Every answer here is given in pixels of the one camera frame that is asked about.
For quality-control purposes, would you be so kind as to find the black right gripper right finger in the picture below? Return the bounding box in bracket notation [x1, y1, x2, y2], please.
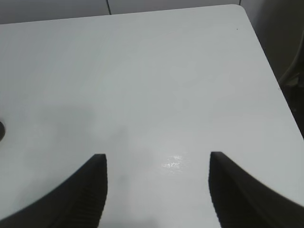
[208, 152, 304, 228]

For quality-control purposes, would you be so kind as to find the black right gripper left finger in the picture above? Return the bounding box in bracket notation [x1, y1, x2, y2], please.
[0, 154, 108, 228]

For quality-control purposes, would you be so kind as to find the small black teacup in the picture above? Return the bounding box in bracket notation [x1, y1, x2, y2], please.
[0, 122, 6, 141]

